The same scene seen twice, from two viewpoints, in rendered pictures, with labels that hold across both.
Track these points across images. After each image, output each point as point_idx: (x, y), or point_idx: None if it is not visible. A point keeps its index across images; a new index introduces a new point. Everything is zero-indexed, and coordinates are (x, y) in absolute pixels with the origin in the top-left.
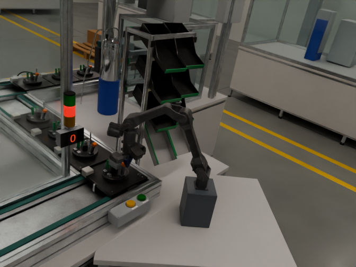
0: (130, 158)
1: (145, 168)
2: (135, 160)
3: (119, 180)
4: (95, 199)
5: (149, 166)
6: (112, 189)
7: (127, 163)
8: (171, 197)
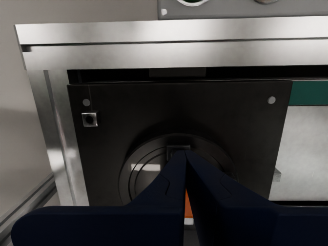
0: (291, 220)
1: (31, 168)
2: (45, 200)
3: (202, 135)
4: (283, 128)
5: (16, 169)
6: (258, 112)
7: (220, 174)
8: (37, 3)
